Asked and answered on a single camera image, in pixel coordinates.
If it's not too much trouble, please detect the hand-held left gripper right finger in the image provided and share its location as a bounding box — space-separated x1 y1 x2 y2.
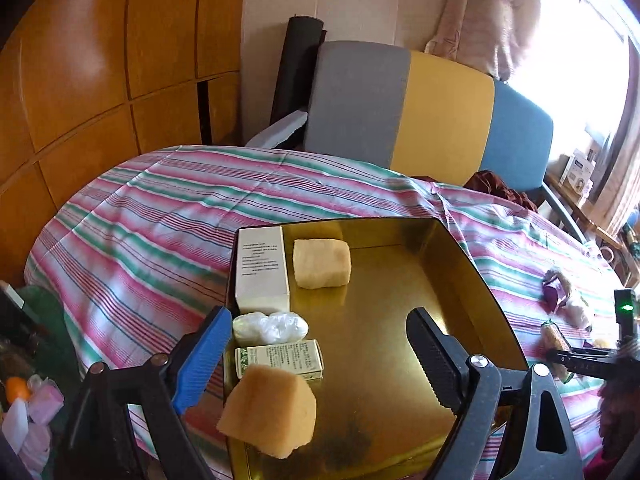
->
406 307 583 480

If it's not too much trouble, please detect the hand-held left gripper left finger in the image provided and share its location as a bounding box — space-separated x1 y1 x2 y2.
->
55 305 233 480

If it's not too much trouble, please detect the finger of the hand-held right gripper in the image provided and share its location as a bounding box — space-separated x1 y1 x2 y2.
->
570 344 623 357
545 350 623 380

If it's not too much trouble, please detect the green-edged snack packet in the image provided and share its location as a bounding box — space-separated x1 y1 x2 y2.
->
540 321 576 383

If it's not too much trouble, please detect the gold tin box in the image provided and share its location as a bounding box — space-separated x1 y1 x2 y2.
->
222 217 530 480

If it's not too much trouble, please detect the purple packet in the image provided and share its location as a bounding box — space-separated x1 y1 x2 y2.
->
541 270 571 316

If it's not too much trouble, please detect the white plastic bag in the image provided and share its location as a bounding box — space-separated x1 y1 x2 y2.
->
0 400 31 453
231 311 309 347

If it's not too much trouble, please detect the small green carton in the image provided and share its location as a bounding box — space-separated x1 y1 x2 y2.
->
235 339 325 383

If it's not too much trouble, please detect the angular yellow sponge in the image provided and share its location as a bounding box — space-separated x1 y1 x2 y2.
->
216 364 317 459

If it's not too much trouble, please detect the tall white carton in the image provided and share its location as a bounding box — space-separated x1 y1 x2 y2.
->
235 226 292 315

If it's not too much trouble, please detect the rectangular yellow sponge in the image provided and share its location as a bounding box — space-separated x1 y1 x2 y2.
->
292 238 352 290

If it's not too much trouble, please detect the person's right hand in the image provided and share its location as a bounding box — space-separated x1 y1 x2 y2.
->
597 375 640 461

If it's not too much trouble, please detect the wooden shelf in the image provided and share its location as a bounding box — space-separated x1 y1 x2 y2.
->
545 170 631 251

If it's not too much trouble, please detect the dark red garment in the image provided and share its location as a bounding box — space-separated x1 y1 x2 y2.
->
582 452 640 480

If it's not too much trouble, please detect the striped side curtain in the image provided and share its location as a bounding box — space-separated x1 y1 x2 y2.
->
595 35 640 241

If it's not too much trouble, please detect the striped pink green tablecloth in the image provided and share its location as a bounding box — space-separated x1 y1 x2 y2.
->
22 145 640 480

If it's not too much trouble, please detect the pink plastic bag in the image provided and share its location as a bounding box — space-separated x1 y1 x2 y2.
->
27 377 66 423

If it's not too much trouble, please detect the green cloth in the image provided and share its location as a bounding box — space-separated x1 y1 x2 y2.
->
15 285 83 411

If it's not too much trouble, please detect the maroon cloth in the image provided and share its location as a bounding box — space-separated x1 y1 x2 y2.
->
462 170 538 211

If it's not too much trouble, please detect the white foam block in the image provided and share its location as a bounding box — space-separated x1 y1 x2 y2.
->
245 110 309 150

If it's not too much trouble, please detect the grey yellow blue chair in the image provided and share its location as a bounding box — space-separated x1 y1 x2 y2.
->
304 41 586 243

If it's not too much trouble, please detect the window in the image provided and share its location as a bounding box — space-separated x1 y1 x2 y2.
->
510 0 631 146

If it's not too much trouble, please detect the black rolled mat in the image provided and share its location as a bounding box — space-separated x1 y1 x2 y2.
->
270 16 327 126

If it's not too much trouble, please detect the wooden wardrobe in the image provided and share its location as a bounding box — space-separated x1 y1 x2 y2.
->
0 0 248 241

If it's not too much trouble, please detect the patterned beige curtain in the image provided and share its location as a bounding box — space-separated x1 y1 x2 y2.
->
425 0 543 83

